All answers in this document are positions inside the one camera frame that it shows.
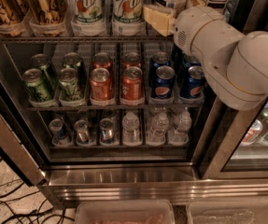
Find back left orange can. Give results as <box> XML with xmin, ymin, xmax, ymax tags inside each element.
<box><xmin>92</xmin><ymin>52</ymin><xmax>113</xmax><ymax>73</ymax></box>

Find middle wire shelf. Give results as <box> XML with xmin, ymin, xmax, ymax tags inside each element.
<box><xmin>27</xmin><ymin>104</ymin><xmax>202</xmax><ymax>111</ymax></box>

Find front left orange can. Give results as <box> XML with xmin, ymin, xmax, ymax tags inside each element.
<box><xmin>90</xmin><ymin>68</ymin><xmax>112</xmax><ymax>101</ymax></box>

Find front right green can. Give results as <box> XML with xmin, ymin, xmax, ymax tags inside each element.
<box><xmin>59</xmin><ymin>68</ymin><xmax>84</xmax><ymax>102</ymax></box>

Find right 7up bottle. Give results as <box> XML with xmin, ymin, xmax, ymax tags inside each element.
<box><xmin>113</xmin><ymin>0</ymin><xmax>143</xmax><ymax>24</ymax></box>

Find back right orange can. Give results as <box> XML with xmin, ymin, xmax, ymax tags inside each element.
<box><xmin>122</xmin><ymin>51</ymin><xmax>142</xmax><ymax>69</ymax></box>

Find front right orange can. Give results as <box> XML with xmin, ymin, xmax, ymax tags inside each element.
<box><xmin>122</xmin><ymin>66</ymin><xmax>143</xmax><ymax>100</ymax></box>

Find back right green can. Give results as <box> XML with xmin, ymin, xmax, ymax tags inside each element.
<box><xmin>63</xmin><ymin>52</ymin><xmax>86</xmax><ymax>78</ymax></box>

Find left clear plastic bin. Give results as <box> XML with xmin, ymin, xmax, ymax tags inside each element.
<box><xmin>74</xmin><ymin>200</ymin><xmax>175</xmax><ymax>224</ymax></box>

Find left water bottle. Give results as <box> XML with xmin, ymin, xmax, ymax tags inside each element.
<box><xmin>122</xmin><ymin>112</ymin><xmax>140</xmax><ymax>146</ymax></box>

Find right clear plastic bin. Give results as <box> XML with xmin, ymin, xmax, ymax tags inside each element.
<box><xmin>186</xmin><ymin>197</ymin><xmax>268</xmax><ymax>224</ymax></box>

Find middle silver blue can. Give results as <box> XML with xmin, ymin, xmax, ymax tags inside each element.
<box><xmin>74</xmin><ymin>119</ymin><xmax>91</xmax><ymax>145</ymax></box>

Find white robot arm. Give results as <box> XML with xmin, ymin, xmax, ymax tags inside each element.
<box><xmin>143</xmin><ymin>5</ymin><xmax>268</xmax><ymax>111</ymax></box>

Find front left green can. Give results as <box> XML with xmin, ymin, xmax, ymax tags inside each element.
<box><xmin>22</xmin><ymin>68</ymin><xmax>53</xmax><ymax>103</ymax></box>

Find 7up bottle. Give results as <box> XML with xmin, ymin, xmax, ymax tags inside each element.
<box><xmin>113</xmin><ymin>0</ymin><xmax>143</xmax><ymax>24</ymax></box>
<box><xmin>73</xmin><ymin>0</ymin><xmax>103</xmax><ymax>24</ymax></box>

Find right silver blue can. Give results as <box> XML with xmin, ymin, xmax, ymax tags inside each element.
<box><xmin>99</xmin><ymin>119</ymin><xmax>115</xmax><ymax>144</ymax></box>

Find right water bottle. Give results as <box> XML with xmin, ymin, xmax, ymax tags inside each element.
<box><xmin>168</xmin><ymin>111</ymin><xmax>192</xmax><ymax>146</ymax></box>

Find right amber drink bottle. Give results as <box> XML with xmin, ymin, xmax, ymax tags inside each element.
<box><xmin>27</xmin><ymin>0</ymin><xmax>67</xmax><ymax>25</ymax></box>

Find back left green can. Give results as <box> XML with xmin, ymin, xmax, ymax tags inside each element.
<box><xmin>30</xmin><ymin>53</ymin><xmax>57</xmax><ymax>90</ymax></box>

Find front left pepsi can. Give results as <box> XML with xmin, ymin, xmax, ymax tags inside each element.
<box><xmin>150</xmin><ymin>65</ymin><xmax>176</xmax><ymax>99</ymax></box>

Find red can behind glass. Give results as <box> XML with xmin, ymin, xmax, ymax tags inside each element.
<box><xmin>241</xmin><ymin>119</ymin><xmax>263</xmax><ymax>146</ymax></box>

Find wire shelf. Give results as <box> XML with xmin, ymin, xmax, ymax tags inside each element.
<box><xmin>0</xmin><ymin>35</ymin><xmax>173</xmax><ymax>44</ymax></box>
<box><xmin>27</xmin><ymin>104</ymin><xmax>202</xmax><ymax>111</ymax></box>

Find black floor cables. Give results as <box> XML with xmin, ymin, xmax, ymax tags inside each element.
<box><xmin>0</xmin><ymin>158</ymin><xmax>76</xmax><ymax>224</ymax></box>

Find orange can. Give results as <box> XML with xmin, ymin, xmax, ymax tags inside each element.
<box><xmin>90</xmin><ymin>68</ymin><xmax>112</xmax><ymax>101</ymax></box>
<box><xmin>122</xmin><ymin>66</ymin><xmax>143</xmax><ymax>100</ymax></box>
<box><xmin>122</xmin><ymin>51</ymin><xmax>142</xmax><ymax>69</ymax></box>
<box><xmin>92</xmin><ymin>52</ymin><xmax>113</xmax><ymax>73</ymax></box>

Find left 7up bottle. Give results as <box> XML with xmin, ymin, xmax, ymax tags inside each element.
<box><xmin>73</xmin><ymin>0</ymin><xmax>103</xmax><ymax>24</ymax></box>

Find closed glass fridge door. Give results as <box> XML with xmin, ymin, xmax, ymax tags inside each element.
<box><xmin>200</xmin><ymin>0</ymin><xmax>268</xmax><ymax>178</ymax></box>

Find middle right pepsi can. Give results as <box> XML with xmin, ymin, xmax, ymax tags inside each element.
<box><xmin>183</xmin><ymin>54</ymin><xmax>201</xmax><ymax>69</ymax></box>

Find middle water bottle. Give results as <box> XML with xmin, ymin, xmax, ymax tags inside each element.
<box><xmin>147</xmin><ymin>112</ymin><xmax>169</xmax><ymax>146</ymax></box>

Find clear plastic bin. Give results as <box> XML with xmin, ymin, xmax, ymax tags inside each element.
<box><xmin>74</xmin><ymin>200</ymin><xmax>175</xmax><ymax>224</ymax></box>
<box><xmin>186</xmin><ymin>197</ymin><xmax>268</xmax><ymax>224</ymax></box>

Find open fridge door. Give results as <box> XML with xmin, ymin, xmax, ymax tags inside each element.
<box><xmin>0</xmin><ymin>65</ymin><xmax>48</xmax><ymax>187</ymax></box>

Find water bottle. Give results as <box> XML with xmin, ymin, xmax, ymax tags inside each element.
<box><xmin>122</xmin><ymin>112</ymin><xmax>140</xmax><ymax>146</ymax></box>
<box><xmin>147</xmin><ymin>112</ymin><xmax>169</xmax><ymax>146</ymax></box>
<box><xmin>168</xmin><ymin>111</ymin><xmax>192</xmax><ymax>146</ymax></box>

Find front right pepsi can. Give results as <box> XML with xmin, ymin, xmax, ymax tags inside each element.
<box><xmin>179</xmin><ymin>66</ymin><xmax>205</xmax><ymax>98</ymax></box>

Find top wire shelf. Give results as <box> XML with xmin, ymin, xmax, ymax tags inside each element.
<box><xmin>0</xmin><ymin>35</ymin><xmax>173</xmax><ymax>44</ymax></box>

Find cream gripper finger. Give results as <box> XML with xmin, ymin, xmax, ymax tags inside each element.
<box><xmin>187</xmin><ymin>0</ymin><xmax>205</xmax><ymax>8</ymax></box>

